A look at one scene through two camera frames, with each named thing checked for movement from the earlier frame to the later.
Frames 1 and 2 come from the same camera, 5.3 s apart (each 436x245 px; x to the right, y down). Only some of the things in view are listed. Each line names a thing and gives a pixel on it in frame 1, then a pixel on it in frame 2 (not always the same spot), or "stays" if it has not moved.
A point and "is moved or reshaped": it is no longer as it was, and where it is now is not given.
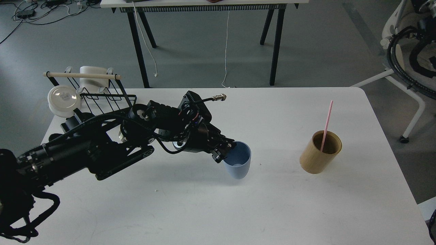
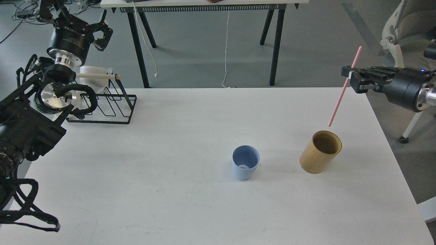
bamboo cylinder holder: (312, 161) stays
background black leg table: (131, 7) stays
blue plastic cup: (238, 163) is moved or reshaped
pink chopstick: (326, 126) -> (355, 59)
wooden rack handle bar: (82, 75) stays
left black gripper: (199, 136) -> (72, 37)
